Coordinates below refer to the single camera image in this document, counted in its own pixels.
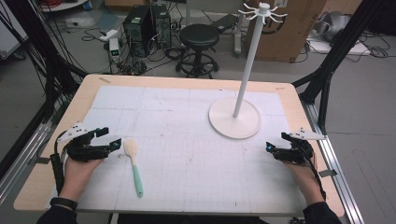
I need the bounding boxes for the white power strip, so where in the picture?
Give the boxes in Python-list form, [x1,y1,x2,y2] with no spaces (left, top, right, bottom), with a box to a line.
[98,28,120,43]

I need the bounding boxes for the white flat board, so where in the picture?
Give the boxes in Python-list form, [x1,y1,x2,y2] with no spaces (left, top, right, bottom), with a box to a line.
[305,36,372,57]

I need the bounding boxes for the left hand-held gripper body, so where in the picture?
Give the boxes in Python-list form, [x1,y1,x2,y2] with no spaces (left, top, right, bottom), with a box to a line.
[56,121,110,163]

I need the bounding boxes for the grey plastic bag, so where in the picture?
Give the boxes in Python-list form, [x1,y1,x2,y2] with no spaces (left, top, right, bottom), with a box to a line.
[313,10,352,42]

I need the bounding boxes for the spatula with green handle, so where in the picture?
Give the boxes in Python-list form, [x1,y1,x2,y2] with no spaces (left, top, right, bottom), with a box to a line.
[122,138,145,199]

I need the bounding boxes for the black wristband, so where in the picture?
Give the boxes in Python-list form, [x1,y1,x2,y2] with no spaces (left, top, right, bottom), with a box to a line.
[49,196,79,212]

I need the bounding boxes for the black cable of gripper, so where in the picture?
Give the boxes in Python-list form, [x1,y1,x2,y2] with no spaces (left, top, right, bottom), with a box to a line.
[49,136,68,197]
[303,148,328,201]

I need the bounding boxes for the person's right hand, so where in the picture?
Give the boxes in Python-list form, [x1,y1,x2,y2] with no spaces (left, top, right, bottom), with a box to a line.
[283,152,325,205]

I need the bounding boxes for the slim black computer tower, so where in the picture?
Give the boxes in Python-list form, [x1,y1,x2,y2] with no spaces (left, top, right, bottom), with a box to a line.
[151,3,173,49]

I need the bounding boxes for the black round stool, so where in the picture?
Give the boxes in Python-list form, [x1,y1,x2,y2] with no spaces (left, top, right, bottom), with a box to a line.
[175,23,221,79]

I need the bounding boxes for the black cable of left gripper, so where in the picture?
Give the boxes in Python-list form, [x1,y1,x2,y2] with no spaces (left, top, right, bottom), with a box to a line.
[49,136,68,197]

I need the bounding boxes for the person's left hand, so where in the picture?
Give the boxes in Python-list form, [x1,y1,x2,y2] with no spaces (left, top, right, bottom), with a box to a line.
[58,157,106,202]

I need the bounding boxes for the flat black case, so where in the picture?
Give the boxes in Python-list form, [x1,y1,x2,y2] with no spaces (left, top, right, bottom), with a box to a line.
[211,12,240,35]

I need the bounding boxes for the black metal frame with cables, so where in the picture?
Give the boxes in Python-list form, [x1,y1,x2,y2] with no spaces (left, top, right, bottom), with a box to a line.
[0,0,89,125]

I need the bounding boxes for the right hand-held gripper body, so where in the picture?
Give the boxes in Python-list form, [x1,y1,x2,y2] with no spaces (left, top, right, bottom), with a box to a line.
[274,126,328,165]

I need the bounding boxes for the aluminium rail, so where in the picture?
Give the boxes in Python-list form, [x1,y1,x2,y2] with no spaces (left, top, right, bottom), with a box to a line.
[299,100,366,224]
[0,119,54,204]

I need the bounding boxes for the white grid mat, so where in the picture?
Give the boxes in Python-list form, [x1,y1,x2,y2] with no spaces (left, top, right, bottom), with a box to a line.
[46,85,308,217]

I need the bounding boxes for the black metal frame struts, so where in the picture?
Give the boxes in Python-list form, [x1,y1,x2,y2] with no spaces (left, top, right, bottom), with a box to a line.
[291,0,389,136]

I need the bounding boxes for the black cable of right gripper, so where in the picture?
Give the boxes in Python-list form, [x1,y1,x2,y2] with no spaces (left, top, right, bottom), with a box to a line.
[303,148,328,201]

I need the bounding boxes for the brown cardboard box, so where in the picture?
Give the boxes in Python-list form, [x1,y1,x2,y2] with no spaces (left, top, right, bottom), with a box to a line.
[245,0,329,63]

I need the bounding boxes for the white device with green light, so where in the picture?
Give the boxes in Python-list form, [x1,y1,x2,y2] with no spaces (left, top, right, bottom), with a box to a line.
[108,37,121,63]

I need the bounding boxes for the white round table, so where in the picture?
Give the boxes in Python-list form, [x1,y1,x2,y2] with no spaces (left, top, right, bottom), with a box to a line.
[38,0,91,13]

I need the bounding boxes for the white hook stand rack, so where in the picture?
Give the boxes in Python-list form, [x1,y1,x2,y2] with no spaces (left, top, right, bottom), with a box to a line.
[207,2,289,141]

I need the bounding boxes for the large black computer tower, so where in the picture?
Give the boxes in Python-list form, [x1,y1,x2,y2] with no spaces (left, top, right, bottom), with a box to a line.
[122,5,157,59]

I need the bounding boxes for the wooden table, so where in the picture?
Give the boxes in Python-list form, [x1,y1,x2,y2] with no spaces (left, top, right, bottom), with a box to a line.
[12,73,347,218]

